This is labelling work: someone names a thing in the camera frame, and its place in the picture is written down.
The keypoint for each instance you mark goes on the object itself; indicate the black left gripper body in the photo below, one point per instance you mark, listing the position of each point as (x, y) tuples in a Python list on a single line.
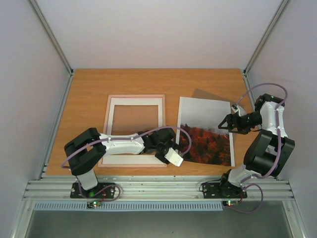
[(160, 148)]

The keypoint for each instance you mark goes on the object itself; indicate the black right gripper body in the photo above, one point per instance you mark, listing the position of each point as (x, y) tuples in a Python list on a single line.
[(232, 122)]

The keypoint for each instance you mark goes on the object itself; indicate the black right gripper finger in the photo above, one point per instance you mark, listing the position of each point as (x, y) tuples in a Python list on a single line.
[(226, 123), (237, 130)]

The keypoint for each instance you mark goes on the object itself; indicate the autumn forest photo print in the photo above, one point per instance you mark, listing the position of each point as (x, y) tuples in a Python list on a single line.
[(200, 119)]

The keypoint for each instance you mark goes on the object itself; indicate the white paper mat border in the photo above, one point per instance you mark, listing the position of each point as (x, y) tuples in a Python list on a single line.
[(109, 119)]

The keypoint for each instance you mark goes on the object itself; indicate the brown cardboard backing board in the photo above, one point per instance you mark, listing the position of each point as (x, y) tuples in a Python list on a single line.
[(210, 95)]

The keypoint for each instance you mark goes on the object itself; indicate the clear acrylic sheet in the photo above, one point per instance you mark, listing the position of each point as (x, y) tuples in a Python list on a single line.
[(129, 119)]

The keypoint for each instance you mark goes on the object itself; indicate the pink wooden picture frame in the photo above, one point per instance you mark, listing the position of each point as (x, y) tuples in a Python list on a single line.
[(163, 119)]

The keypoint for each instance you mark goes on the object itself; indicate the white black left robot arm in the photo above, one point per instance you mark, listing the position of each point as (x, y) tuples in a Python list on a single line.
[(88, 148)]

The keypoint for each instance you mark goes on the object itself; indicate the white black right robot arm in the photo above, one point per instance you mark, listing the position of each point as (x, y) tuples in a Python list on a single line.
[(270, 150)]

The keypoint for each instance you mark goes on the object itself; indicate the right controller board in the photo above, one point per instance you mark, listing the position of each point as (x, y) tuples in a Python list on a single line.
[(230, 203)]

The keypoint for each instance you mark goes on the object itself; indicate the controller board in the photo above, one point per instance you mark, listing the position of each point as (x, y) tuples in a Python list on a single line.
[(230, 203), (94, 204)]

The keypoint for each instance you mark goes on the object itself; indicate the left controller board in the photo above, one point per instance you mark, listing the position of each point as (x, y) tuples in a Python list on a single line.
[(94, 204)]

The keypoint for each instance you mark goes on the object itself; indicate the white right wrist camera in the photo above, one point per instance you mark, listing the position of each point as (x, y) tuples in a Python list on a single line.
[(237, 109)]

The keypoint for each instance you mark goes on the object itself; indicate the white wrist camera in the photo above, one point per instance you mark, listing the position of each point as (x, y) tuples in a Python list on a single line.
[(173, 157), (237, 109)]

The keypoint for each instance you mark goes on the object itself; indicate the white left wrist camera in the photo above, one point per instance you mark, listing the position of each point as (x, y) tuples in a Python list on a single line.
[(173, 157)]

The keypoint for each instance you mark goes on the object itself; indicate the right aluminium corner post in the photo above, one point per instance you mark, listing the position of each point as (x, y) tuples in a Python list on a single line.
[(266, 35)]

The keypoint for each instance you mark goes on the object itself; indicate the aluminium corner post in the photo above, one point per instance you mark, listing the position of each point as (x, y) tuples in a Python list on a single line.
[(266, 35), (44, 23)]

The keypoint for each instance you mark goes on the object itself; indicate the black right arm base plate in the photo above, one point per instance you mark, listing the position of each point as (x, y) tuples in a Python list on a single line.
[(213, 190)]

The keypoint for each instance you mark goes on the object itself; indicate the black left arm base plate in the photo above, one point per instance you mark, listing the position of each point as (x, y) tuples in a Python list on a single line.
[(102, 190)]

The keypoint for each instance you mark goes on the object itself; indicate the aluminium front rail platform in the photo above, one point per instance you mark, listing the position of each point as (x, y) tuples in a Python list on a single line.
[(155, 188)]

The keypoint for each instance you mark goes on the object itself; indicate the grey slotted cable duct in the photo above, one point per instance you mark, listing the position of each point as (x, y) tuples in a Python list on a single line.
[(129, 206)]

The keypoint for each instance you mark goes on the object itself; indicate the left aluminium corner post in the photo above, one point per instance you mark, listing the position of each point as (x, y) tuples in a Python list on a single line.
[(44, 23)]

